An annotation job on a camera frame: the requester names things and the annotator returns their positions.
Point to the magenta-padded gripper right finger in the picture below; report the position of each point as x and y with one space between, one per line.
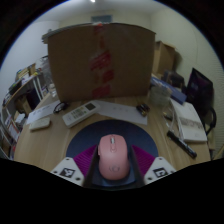
160 169

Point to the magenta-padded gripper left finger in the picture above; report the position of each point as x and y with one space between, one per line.
66 170

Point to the pink computer mouse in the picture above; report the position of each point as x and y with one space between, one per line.
113 158

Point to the blue mouse pad, black wrist rest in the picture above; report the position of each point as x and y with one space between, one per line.
86 138

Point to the black marker pen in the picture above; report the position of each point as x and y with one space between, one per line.
181 144

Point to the white remote control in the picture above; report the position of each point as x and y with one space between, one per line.
80 114

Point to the small black clip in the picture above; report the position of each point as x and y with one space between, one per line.
143 109

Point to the white paper sheet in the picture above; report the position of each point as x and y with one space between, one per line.
121 112
41 112

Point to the black chair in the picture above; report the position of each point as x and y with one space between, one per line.
210 120

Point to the clear plastic container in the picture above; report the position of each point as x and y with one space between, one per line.
160 95

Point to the black monitor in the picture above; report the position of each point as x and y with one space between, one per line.
199 91

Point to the wooden side desk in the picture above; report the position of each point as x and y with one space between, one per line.
23 91

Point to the clear plastic jug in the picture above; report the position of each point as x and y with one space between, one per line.
46 71

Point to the large brown cardboard box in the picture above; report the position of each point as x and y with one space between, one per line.
73 63

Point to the small brown cardboard box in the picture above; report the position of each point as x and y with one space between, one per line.
164 58

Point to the ceiling tube light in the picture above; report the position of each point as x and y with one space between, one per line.
92 1

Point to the wall window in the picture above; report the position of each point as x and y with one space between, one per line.
101 18

